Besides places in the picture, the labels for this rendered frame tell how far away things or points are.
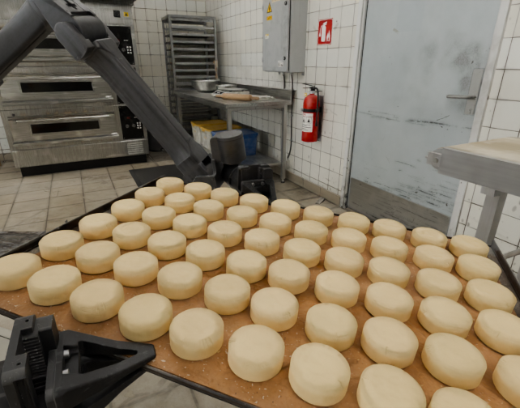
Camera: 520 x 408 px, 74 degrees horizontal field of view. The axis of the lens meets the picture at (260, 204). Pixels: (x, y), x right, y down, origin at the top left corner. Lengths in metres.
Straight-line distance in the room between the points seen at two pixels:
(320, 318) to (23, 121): 4.45
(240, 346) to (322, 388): 0.07
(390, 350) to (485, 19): 2.21
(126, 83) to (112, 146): 3.99
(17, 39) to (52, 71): 3.74
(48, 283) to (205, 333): 0.18
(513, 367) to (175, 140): 0.66
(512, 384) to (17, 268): 0.49
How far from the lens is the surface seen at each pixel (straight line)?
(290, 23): 3.51
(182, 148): 0.77
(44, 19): 0.87
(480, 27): 2.44
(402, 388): 0.33
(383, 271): 0.46
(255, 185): 0.68
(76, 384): 0.32
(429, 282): 0.46
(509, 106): 2.29
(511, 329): 0.44
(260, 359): 0.32
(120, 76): 0.80
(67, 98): 4.65
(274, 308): 0.36
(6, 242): 3.14
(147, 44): 5.78
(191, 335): 0.33
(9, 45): 0.95
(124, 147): 4.79
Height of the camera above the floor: 1.23
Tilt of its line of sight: 22 degrees down
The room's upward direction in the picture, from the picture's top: straight up
